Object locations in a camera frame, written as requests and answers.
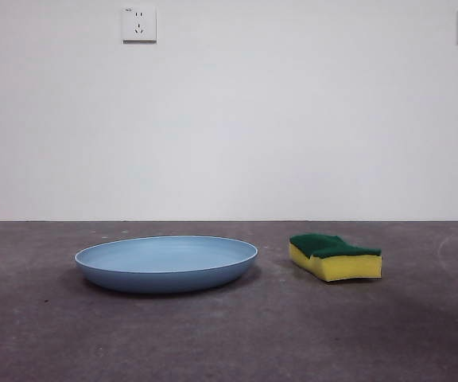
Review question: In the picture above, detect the light blue round plate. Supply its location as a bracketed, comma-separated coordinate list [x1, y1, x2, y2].
[73, 235, 259, 294]

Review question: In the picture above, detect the yellow sponge with green scourer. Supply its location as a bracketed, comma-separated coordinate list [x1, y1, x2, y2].
[288, 232, 383, 283]

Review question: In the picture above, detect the white wall socket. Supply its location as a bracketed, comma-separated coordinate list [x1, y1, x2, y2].
[122, 5, 158, 44]

